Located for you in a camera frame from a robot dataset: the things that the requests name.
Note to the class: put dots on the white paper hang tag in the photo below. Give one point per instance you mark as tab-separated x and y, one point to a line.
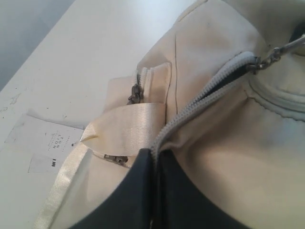
37	146

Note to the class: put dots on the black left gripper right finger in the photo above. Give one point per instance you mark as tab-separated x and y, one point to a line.
179	204

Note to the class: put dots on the cream duffel bag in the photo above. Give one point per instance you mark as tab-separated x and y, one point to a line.
238	136

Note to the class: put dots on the metal main zipper pull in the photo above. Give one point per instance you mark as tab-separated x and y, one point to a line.
275	55

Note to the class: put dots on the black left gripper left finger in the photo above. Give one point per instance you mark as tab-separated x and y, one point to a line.
129	205

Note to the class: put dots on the dark pocket zipper pull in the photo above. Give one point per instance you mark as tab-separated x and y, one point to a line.
136	95

